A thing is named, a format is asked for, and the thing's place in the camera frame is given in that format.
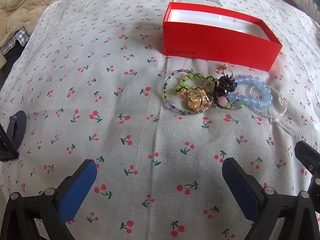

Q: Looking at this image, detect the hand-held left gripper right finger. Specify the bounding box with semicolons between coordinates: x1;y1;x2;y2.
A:
222;157;320;240

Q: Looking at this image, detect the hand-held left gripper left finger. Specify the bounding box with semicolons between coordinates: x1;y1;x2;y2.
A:
0;159;98;240

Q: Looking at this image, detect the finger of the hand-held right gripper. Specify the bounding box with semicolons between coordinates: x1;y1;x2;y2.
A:
294;141;320;205

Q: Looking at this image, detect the silver bead bracelet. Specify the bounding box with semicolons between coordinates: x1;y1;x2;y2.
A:
248;84;287;118

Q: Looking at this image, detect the light blue bead bracelet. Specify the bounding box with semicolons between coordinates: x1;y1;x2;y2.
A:
226;75;273;110

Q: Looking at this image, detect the gold rose hair clip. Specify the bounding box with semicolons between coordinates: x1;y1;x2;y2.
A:
184;86;213;113

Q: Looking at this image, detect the black claw hair clip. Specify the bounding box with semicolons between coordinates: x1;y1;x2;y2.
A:
212;75;238;105

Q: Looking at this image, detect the thin green bead bracelet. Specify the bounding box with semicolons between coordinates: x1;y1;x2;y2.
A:
164;69;213;115

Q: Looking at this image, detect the lime bead black cord bracelet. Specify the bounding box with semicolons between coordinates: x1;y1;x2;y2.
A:
174;72;247;112

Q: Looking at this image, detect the red cardboard box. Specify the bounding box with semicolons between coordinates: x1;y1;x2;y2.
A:
162;2;283;72

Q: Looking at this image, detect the dark blue oval hair clip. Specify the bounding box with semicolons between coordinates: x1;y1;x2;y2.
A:
6;110;27;148

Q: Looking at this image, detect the black flat device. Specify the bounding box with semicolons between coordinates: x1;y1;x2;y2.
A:
0;124;20;162

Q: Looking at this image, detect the cherry print bed sheet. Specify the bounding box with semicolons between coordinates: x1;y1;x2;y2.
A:
0;0;320;240

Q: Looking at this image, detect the plaid cloth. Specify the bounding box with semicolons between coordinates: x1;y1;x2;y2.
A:
10;27;28;48

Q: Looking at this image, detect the beige quilted blanket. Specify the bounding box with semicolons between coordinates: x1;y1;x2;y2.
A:
0;0;70;65

